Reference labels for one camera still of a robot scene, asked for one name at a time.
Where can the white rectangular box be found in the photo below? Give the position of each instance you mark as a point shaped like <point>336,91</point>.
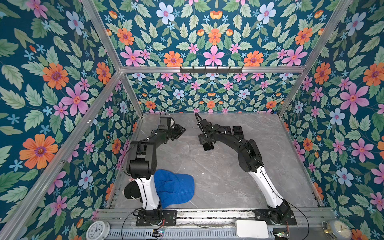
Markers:
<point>252,229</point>

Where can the blue baseball cap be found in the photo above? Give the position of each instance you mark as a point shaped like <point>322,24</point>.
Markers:
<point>174,189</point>

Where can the white wall clock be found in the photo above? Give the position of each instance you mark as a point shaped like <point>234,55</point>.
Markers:
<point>98,230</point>

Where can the blue-edged smartphone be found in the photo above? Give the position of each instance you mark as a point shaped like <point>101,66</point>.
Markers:
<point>208,146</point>

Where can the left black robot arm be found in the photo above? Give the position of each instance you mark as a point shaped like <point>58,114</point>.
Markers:
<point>141,159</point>

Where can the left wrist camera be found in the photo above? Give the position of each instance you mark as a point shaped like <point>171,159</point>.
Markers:
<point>165,123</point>

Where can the silver-edged smartphone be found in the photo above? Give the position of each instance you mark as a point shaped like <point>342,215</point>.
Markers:
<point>227,129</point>

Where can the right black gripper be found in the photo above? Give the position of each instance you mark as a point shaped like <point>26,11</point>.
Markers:
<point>201,140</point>

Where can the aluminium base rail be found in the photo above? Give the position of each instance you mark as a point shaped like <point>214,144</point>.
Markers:
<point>212,224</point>

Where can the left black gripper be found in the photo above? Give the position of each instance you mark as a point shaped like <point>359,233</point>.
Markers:
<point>178,131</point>

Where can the silver alarm clock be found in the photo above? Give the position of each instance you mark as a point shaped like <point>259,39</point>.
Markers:
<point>337,230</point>

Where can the black plush toy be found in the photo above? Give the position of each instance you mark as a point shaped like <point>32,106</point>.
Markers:
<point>132,190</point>

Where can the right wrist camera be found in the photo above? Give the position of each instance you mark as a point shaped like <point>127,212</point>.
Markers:
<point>205,126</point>

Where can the pink-edged smartphone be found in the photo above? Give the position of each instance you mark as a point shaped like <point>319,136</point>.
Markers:
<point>238,132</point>

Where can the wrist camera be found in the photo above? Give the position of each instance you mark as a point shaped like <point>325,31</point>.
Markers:
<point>165,123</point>
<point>205,126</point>

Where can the black hook rail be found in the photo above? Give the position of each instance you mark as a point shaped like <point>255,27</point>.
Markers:
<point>210,70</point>

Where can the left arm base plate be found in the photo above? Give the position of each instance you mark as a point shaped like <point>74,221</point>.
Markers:
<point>156,218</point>

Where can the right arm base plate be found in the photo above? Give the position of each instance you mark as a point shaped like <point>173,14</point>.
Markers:
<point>273,217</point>

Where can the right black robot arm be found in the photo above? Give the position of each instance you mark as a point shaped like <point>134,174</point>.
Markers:
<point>250,161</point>

